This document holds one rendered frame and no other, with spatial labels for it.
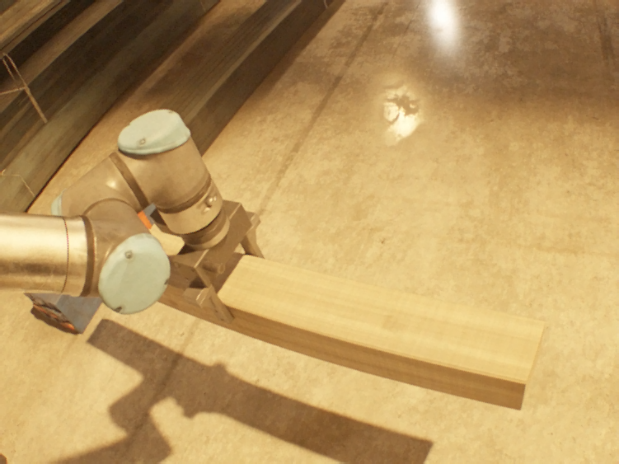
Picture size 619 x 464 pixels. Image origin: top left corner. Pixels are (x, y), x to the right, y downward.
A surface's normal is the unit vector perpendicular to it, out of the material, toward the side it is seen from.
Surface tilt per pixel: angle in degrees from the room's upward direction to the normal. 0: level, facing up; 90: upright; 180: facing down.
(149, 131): 5
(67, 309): 90
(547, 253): 0
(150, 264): 93
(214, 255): 90
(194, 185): 90
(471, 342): 0
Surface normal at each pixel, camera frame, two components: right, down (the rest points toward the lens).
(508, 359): -0.30, -0.67
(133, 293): 0.62, 0.45
